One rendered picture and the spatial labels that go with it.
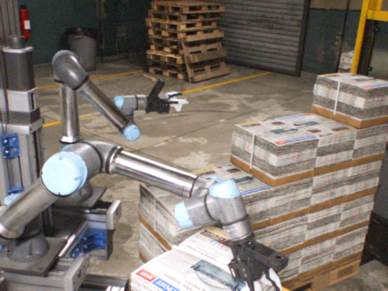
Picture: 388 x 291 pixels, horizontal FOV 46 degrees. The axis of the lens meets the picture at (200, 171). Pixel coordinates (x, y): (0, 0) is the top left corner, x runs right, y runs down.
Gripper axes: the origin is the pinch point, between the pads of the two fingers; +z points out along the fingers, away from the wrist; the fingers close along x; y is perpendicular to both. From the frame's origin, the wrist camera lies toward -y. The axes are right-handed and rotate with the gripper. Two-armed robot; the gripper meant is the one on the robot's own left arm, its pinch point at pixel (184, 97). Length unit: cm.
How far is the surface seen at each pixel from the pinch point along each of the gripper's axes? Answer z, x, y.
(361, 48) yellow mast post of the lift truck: 137, -48, -10
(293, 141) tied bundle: 50, 29, 14
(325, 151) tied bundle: 73, 25, 23
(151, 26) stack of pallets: 130, -628, 123
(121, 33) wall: 101, -784, 178
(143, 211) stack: -24, 22, 52
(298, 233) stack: 62, 36, 70
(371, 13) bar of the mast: 138, -48, -33
